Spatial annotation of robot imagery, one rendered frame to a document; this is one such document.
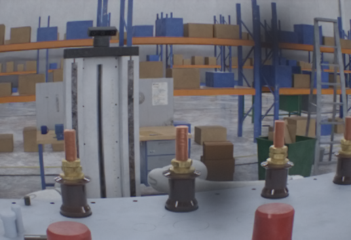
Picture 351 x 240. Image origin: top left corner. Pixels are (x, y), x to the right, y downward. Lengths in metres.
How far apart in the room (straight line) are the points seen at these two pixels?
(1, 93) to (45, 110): 3.07
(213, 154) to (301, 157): 1.20
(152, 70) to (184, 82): 0.69
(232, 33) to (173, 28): 1.24
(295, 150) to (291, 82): 5.06
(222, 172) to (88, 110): 4.09
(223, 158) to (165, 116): 0.91
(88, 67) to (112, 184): 0.54
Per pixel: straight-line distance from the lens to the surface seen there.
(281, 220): 0.72
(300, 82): 10.52
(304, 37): 10.49
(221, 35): 9.47
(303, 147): 5.46
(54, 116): 5.85
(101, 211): 1.15
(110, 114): 2.09
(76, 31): 8.77
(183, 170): 1.13
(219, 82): 9.57
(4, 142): 8.95
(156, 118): 6.05
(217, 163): 5.95
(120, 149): 2.12
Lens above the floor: 1.73
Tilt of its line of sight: 7 degrees down
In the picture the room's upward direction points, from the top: straight up
